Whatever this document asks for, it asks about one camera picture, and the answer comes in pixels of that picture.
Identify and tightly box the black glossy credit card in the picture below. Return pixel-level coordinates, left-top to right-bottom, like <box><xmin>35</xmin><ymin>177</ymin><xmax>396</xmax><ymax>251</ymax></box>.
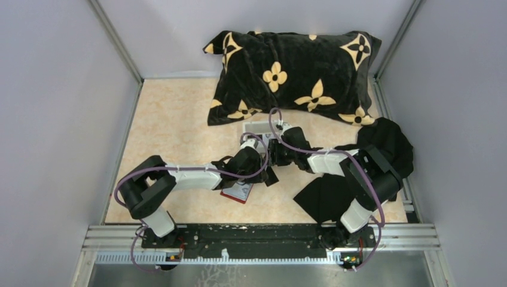
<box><xmin>264</xmin><ymin>167</ymin><xmax>279</xmax><ymax>187</ymax></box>

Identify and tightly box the white plastic card box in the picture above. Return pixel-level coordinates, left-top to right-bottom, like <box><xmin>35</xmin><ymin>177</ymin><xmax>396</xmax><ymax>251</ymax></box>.
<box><xmin>242</xmin><ymin>121</ymin><xmax>283</xmax><ymax>146</ymax></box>

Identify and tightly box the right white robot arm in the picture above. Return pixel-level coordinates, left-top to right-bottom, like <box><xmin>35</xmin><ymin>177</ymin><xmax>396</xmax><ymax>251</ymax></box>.
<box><xmin>269</xmin><ymin>124</ymin><xmax>403</xmax><ymax>246</ymax></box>

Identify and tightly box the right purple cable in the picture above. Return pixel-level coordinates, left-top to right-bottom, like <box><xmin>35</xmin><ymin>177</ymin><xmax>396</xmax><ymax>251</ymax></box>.
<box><xmin>268</xmin><ymin>108</ymin><xmax>386</xmax><ymax>272</ymax></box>

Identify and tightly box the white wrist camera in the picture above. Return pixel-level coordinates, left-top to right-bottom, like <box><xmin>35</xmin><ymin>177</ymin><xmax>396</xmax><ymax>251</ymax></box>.
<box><xmin>240</xmin><ymin>133</ymin><xmax>265</xmax><ymax>154</ymax></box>
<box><xmin>274</xmin><ymin>122</ymin><xmax>293</xmax><ymax>137</ymax></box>

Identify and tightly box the purple cable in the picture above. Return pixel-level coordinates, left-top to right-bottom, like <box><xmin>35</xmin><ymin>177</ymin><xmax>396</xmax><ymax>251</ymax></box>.
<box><xmin>114</xmin><ymin>132</ymin><xmax>270</xmax><ymax>274</ymax></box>
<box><xmin>268</xmin><ymin>108</ymin><xmax>386</xmax><ymax>272</ymax></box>

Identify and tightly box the red card holder wallet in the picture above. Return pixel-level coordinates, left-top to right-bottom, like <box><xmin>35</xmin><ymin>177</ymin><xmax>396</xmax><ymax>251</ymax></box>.
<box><xmin>220</xmin><ymin>182</ymin><xmax>255</xmax><ymax>204</ymax></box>

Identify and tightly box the black pillow with yellow flowers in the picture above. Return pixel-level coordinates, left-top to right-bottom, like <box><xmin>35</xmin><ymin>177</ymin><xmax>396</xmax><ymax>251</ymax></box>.
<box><xmin>203</xmin><ymin>30</ymin><xmax>382</xmax><ymax>126</ymax></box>

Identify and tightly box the white slotted cable duct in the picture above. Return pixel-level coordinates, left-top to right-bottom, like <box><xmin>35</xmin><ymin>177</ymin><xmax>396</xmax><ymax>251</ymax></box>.
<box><xmin>95</xmin><ymin>251</ymin><xmax>343</xmax><ymax>265</ymax></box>

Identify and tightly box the black cloth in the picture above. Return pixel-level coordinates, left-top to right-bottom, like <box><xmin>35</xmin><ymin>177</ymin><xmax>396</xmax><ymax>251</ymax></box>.
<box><xmin>294</xmin><ymin>118</ymin><xmax>414</xmax><ymax>223</ymax></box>

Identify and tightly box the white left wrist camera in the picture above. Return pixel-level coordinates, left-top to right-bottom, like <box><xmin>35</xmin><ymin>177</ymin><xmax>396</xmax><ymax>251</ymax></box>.
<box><xmin>240</xmin><ymin>133</ymin><xmax>265</xmax><ymax>154</ymax></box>

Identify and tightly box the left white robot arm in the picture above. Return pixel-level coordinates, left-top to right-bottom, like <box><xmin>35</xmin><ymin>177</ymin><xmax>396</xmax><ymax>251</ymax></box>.
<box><xmin>114</xmin><ymin>146</ymin><xmax>269</xmax><ymax>248</ymax></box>

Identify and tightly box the white credit card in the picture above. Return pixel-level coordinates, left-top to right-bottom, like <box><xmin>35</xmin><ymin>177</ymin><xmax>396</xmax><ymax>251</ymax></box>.
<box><xmin>225</xmin><ymin>182</ymin><xmax>254</xmax><ymax>202</ymax></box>

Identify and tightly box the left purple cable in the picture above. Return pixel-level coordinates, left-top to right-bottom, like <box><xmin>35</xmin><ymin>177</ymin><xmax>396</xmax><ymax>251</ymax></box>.
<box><xmin>114</xmin><ymin>132</ymin><xmax>270</xmax><ymax>274</ymax></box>

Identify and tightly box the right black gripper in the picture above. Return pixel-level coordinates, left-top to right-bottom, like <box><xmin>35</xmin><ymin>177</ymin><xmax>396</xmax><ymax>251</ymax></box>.
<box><xmin>263</xmin><ymin>139</ymin><xmax>298</xmax><ymax>167</ymax></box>

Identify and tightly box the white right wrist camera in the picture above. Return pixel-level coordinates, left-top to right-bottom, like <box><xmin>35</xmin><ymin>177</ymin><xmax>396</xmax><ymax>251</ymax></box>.
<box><xmin>274</xmin><ymin>122</ymin><xmax>293</xmax><ymax>137</ymax></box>

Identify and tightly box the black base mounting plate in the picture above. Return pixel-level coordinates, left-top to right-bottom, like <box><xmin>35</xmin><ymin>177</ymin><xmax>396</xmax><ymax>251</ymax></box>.
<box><xmin>141</xmin><ymin>224</ymin><xmax>377</xmax><ymax>259</ymax></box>

